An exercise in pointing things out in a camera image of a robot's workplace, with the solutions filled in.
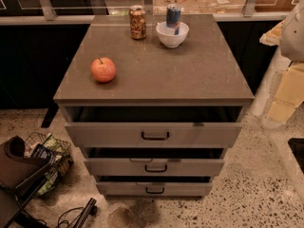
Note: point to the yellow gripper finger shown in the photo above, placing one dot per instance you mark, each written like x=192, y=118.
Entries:
x=289, y=95
x=272, y=36

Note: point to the blue silver redbull can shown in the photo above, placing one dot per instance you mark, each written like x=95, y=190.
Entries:
x=173, y=14

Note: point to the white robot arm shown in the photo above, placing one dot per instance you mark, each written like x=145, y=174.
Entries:
x=289, y=36

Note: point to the white bowl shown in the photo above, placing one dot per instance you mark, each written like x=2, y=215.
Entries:
x=168, y=36

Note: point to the gold patterned drink can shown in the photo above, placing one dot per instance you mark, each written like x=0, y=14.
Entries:
x=137, y=22

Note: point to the grey drawer cabinet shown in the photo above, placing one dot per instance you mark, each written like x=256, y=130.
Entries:
x=202, y=71

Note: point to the red apple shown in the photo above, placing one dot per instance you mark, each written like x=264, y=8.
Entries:
x=103, y=70

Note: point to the middle grey drawer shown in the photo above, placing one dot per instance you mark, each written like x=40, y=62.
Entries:
x=172, y=162

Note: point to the grey drawer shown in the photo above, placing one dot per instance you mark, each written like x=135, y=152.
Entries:
x=154, y=186
x=155, y=126
x=172, y=162

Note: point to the bottom grey drawer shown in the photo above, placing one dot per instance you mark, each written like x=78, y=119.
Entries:
x=154, y=186

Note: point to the top grey drawer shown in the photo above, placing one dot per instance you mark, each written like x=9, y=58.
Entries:
x=155, y=126

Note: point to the brown angled stand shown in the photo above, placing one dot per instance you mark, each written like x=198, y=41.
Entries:
x=20, y=179

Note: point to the metal window frame rail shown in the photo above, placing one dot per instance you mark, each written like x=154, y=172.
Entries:
x=25, y=12

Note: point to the wire basket with snack bags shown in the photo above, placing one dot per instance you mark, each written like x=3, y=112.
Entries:
x=58, y=154

